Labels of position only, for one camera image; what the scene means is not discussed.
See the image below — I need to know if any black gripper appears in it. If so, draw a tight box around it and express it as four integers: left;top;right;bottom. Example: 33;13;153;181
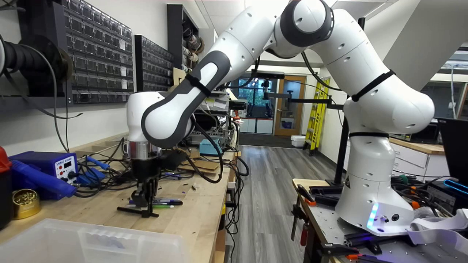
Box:
132;159;160;211

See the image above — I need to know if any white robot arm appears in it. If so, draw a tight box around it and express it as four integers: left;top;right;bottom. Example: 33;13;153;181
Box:
128;0;435;236

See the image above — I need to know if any green black marker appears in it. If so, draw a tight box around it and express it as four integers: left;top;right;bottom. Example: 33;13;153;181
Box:
154;204;176;208

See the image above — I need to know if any blue marker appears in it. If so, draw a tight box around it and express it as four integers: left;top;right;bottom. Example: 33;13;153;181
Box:
155;198;183;205

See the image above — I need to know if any blue soldering station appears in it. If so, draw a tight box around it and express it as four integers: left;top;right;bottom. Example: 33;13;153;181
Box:
11;150;78;200

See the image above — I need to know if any small parts drawer cabinet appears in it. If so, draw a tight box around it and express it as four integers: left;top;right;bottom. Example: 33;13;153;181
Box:
52;0;134;105

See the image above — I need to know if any yellow ladder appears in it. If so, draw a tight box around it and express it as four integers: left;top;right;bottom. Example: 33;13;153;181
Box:
306;77;331;150

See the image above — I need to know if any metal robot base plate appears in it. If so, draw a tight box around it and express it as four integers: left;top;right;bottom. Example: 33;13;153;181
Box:
293;178;468;263

